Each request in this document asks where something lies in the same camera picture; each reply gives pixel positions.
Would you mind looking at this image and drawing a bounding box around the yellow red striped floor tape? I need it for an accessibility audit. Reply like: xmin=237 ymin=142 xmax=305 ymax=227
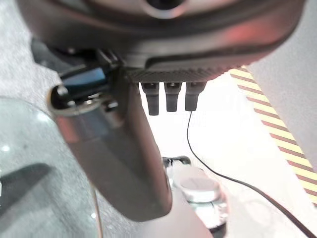
xmin=229 ymin=65 xmax=317 ymax=208

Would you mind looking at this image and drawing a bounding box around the clear glass plate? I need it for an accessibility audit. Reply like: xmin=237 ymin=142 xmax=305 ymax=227
xmin=0 ymin=96 xmax=104 ymax=238

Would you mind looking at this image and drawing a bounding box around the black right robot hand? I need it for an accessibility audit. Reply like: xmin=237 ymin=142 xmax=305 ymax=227
xmin=17 ymin=0 xmax=306 ymax=222

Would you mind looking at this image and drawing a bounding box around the thin black cable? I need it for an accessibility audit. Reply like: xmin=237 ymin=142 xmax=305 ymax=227
xmin=186 ymin=111 xmax=317 ymax=238

